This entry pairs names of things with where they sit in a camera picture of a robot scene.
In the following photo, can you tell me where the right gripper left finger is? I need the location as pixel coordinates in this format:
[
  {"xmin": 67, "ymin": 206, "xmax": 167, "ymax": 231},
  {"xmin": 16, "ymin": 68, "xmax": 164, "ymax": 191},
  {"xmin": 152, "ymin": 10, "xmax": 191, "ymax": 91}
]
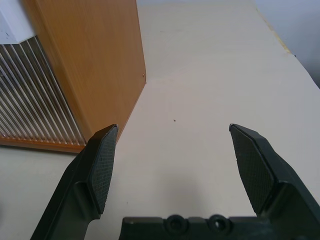
[{"xmin": 29, "ymin": 123, "xmax": 120, "ymax": 240}]

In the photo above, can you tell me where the ribbed clear sliding door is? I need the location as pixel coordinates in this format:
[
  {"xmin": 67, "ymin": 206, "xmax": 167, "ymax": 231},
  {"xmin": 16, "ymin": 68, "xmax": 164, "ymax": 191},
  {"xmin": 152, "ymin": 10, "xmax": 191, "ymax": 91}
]
[{"xmin": 0, "ymin": 34, "xmax": 87, "ymax": 146}]

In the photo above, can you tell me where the white sliding door handle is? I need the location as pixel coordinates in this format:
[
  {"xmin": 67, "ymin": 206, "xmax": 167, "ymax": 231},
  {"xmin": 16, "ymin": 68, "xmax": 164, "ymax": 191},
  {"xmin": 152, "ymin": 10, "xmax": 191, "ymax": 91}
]
[{"xmin": 0, "ymin": 0, "xmax": 37, "ymax": 45}]

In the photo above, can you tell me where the wooden cabinet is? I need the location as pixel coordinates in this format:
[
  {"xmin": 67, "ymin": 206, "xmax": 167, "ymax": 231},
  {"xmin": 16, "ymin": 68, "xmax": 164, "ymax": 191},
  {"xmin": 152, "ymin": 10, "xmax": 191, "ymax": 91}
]
[{"xmin": 0, "ymin": 0, "xmax": 147, "ymax": 154}]

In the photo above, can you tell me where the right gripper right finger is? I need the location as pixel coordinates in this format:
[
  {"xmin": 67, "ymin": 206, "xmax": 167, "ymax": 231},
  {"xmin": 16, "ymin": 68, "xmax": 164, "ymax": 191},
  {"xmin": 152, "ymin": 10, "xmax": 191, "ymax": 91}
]
[{"xmin": 228, "ymin": 123, "xmax": 320, "ymax": 240}]

